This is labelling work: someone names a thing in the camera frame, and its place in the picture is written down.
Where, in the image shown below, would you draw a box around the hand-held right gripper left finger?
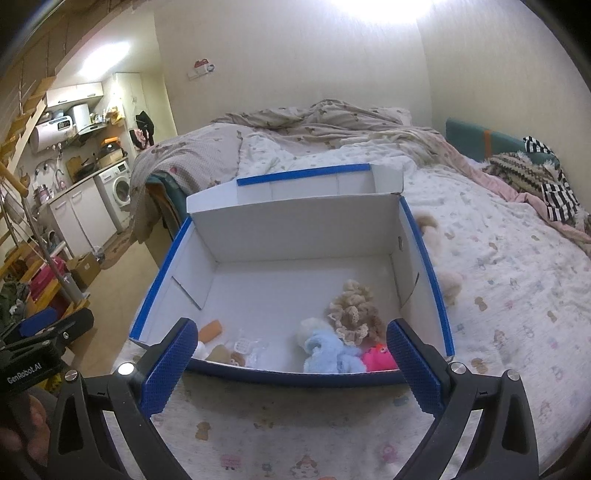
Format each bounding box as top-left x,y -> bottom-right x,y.
44,318 -> 198,480

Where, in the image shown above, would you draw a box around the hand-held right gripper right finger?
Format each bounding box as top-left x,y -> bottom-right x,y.
387,319 -> 540,480

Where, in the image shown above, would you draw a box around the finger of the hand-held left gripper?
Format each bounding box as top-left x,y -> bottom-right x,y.
17,307 -> 96,354

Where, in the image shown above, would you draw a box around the pink fluffy scrunchie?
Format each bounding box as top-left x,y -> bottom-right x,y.
361,344 -> 399,372

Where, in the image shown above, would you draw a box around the beige crochet scrunchie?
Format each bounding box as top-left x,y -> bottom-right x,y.
329,313 -> 387,348
329,279 -> 377,319

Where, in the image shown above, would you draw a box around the clear plastic packet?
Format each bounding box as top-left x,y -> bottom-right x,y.
233,330 -> 271,367

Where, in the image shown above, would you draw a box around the blue white cardboard box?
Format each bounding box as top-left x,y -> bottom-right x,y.
129,164 -> 455,388

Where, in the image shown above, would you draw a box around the person's left hand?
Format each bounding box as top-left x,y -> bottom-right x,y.
0,394 -> 52,446

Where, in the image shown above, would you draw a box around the red plastic bin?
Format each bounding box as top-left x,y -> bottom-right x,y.
23,256 -> 70,315

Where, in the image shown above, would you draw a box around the brown cardboard box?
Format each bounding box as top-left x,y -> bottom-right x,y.
67,253 -> 101,289

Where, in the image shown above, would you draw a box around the light blue fluffy scrunchie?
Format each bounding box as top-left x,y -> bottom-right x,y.
302,333 -> 365,374

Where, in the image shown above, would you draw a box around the cream plush toy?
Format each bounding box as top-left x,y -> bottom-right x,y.
417,213 -> 443,251
436,270 -> 465,306

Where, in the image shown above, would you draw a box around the brown floor rug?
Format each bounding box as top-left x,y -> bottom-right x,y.
99,231 -> 134,271

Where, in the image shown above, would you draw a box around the bed with printed sheet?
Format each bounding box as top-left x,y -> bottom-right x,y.
104,106 -> 591,480

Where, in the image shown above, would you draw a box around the white base cabinet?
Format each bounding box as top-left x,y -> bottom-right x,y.
48,178 -> 118,259

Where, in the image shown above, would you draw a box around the white fluffy pom-pom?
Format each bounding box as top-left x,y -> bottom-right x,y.
295,318 -> 334,352

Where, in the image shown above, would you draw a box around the white washing machine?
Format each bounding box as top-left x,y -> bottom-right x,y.
95,161 -> 134,222

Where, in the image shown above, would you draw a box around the white water heater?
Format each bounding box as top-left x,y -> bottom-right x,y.
30,115 -> 77,153

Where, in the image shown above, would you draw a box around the pink blanket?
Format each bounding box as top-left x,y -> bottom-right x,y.
416,134 -> 591,257

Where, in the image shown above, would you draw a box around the yellow wooden staircase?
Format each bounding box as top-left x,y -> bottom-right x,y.
0,76 -> 93,324

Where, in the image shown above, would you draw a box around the white range hood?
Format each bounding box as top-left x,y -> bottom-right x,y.
69,104 -> 109,137

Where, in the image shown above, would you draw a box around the hanging dark clothes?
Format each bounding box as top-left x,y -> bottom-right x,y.
130,111 -> 156,149

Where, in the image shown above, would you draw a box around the brown crochet blanket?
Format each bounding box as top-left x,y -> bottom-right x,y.
482,152 -> 555,195

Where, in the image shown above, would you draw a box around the black white striped cloth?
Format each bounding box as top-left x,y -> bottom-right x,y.
523,136 -> 586,223

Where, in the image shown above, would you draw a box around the green headboard cushion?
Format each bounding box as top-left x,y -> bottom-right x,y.
445,117 -> 561,171

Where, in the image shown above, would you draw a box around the white tall cupboard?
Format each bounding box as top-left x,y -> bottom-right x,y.
115,72 -> 178,139

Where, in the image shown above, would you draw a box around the beige printed quilt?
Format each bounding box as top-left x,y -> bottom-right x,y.
131,99 -> 444,243

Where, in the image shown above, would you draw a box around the white wall cabinet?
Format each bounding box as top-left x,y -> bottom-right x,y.
46,82 -> 105,109

